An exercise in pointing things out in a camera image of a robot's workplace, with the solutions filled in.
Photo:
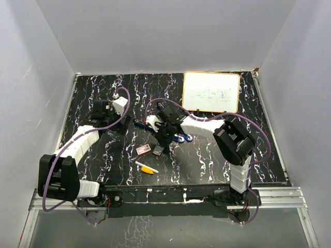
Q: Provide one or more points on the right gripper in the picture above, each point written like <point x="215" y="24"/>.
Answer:
<point x="164" y="141"/>

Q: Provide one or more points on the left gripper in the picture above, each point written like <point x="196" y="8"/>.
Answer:
<point x="122" y="127"/>

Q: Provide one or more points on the red white staple box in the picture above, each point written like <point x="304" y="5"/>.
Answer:
<point x="143" y="150"/>

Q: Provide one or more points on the staple tray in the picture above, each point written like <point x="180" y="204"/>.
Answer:
<point x="158" y="150"/>

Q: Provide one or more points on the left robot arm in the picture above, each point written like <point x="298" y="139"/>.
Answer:
<point x="58" y="175"/>

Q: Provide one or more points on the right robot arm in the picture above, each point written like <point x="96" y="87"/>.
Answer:
<point x="234" y="141"/>

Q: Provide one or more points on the white marker pen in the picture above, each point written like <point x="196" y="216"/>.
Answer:
<point x="145" y="166"/>

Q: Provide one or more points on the yellow marker cap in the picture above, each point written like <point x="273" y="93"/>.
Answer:
<point x="147" y="171"/>

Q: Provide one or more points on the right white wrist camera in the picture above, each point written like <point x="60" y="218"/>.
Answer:
<point x="153" y="122"/>

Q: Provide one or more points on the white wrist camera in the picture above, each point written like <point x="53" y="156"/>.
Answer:
<point x="153" y="122"/>
<point x="119" y="104"/>

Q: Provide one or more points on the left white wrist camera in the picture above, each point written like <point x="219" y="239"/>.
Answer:
<point x="119" y="104"/>

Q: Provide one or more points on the small whiteboard orange frame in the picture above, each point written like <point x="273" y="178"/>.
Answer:
<point x="211" y="91"/>

